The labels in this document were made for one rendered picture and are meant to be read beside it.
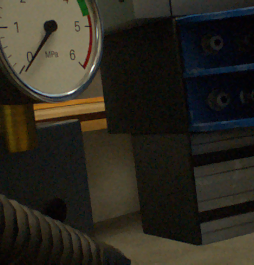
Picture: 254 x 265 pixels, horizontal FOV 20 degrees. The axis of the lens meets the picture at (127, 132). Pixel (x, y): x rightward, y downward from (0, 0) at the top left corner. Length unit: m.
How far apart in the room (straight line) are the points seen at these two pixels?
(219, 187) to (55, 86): 0.30
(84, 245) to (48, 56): 0.09
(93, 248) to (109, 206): 3.41
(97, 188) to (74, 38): 3.31
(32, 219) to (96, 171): 3.39
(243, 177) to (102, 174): 3.06
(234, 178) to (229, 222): 0.03
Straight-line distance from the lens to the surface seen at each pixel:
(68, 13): 0.31
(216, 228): 0.58
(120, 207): 3.72
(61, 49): 0.30
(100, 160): 3.62
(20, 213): 0.22
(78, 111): 2.91
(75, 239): 0.24
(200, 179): 0.56
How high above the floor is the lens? 0.63
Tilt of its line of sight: 3 degrees down
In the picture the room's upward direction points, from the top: 7 degrees counter-clockwise
